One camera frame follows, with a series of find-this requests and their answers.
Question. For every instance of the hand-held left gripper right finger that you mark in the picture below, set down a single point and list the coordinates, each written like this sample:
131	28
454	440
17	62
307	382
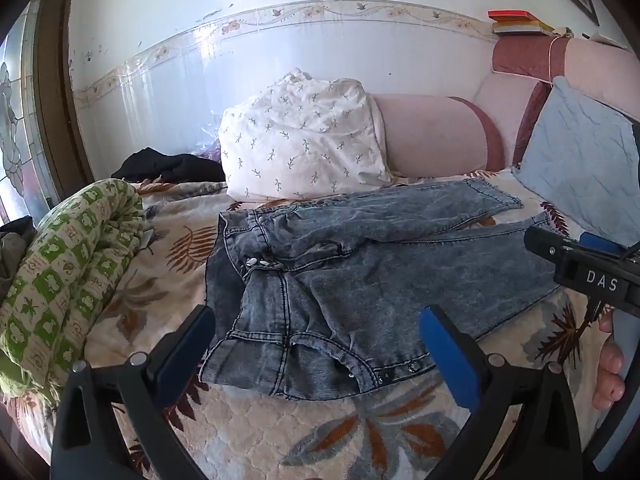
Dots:
450	355

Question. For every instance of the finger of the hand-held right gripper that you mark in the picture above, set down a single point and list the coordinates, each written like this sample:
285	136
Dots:
600	246
542	246

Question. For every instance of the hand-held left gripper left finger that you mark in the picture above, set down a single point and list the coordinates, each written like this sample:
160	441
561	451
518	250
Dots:
185	345

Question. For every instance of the grey washed denim pants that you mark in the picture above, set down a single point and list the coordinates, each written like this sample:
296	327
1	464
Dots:
350	280

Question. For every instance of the person's right hand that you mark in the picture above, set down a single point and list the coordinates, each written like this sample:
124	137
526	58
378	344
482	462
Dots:
610	365

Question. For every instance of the light blue pillow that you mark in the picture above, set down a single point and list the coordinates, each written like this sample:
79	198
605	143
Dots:
580	160

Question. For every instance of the leaf-print cream blanket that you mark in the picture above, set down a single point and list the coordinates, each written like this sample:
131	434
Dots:
280	430

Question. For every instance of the green patterned quilt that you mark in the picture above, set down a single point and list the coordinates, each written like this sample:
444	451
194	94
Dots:
70	270

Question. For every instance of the pink bolster cushion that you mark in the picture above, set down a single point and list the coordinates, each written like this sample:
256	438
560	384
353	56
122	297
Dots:
430	135

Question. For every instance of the black cloth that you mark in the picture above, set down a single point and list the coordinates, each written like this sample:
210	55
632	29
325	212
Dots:
170	165

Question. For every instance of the dark grey cloth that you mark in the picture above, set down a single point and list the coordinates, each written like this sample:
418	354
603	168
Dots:
12	255

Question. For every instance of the yellow book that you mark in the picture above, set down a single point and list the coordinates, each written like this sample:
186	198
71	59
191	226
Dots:
520	27

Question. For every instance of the red book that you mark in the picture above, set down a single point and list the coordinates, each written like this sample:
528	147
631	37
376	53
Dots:
510	14

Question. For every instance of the white leaf-print pillow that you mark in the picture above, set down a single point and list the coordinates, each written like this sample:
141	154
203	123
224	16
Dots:
305	135

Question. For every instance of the stained glass door panel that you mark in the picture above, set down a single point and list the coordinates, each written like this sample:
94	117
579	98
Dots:
20	125

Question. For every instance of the brown wooden door frame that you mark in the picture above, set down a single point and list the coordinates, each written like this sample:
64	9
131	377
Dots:
57	85

